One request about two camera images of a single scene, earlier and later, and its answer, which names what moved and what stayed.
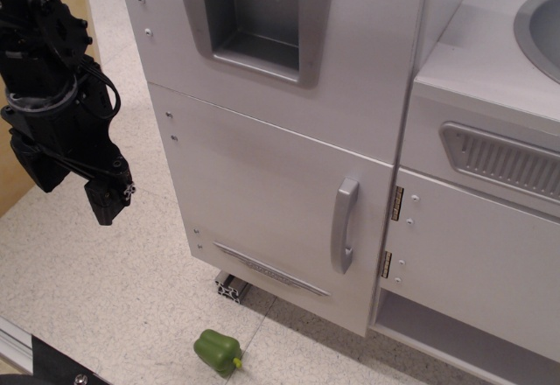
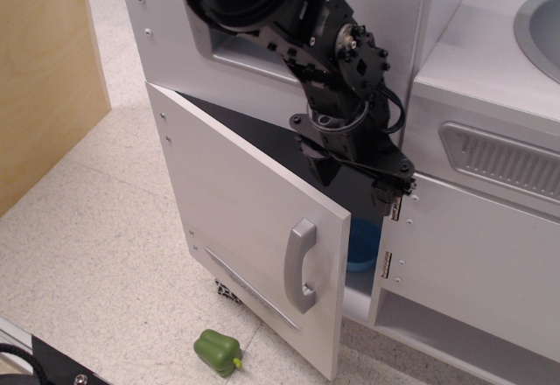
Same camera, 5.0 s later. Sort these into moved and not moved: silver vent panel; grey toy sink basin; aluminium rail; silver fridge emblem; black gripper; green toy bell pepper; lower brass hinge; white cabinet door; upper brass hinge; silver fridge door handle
Moved: silver fridge door handle; silver fridge emblem; black gripper
Not moved: white cabinet door; green toy bell pepper; silver vent panel; upper brass hinge; aluminium rail; lower brass hinge; grey toy sink basin
